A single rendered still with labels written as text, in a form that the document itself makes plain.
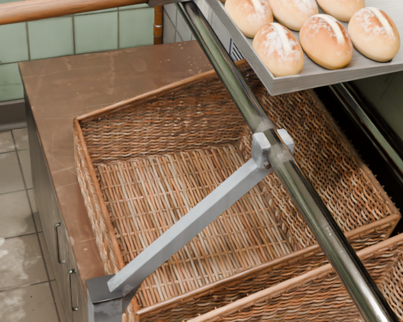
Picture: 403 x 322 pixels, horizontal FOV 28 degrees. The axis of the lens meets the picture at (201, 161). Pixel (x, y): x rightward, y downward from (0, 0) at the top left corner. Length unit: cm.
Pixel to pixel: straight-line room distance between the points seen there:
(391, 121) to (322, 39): 35
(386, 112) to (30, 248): 135
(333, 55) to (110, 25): 172
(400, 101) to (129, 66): 94
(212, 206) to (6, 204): 163
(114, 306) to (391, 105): 62
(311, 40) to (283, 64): 7
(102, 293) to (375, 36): 52
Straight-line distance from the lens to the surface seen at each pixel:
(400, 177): 148
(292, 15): 119
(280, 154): 98
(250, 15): 116
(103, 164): 183
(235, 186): 103
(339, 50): 112
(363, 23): 117
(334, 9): 124
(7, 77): 281
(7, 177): 271
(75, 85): 210
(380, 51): 115
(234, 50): 206
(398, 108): 143
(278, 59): 108
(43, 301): 233
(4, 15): 120
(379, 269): 143
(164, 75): 214
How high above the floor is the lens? 180
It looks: 41 degrees down
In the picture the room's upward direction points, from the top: 5 degrees clockwise
